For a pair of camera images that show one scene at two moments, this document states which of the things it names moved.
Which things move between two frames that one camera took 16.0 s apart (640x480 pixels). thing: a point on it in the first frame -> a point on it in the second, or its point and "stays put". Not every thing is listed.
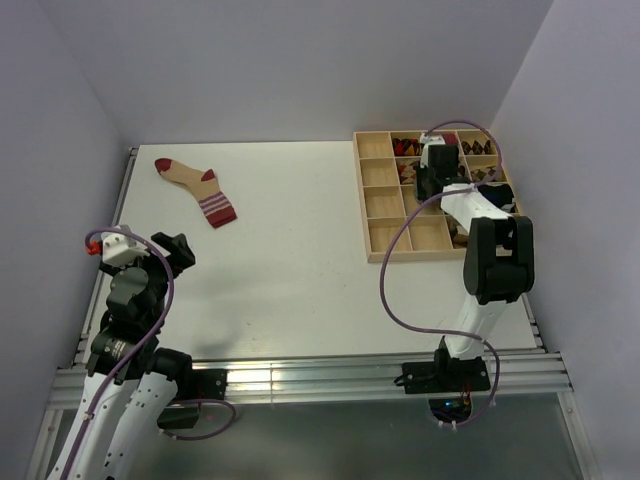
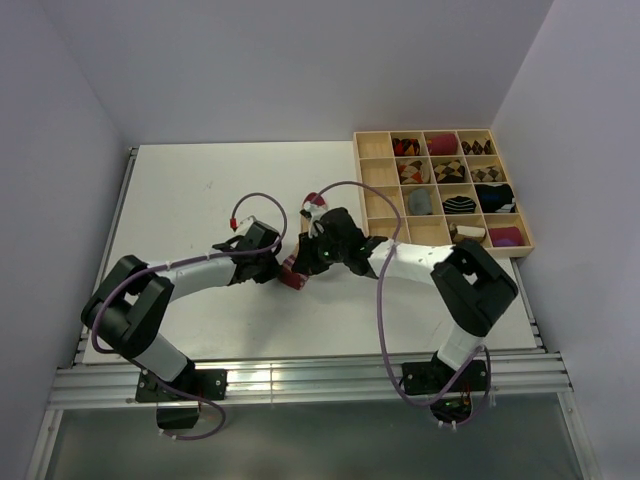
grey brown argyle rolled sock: x=477 y=175 stays put
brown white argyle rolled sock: x=476 y=149 stays put
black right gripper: x=420 y=171 -> x=306 y=262
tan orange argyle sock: x=407 y=172 stays put
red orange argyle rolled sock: x=407 y=147 stays put
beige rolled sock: x=460 y=236 stays put
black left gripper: x=176 y=246 -> x=270 y=273
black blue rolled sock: x=501 y=194 stays put
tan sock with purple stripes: x=204 y=185 -> x=287 y=275
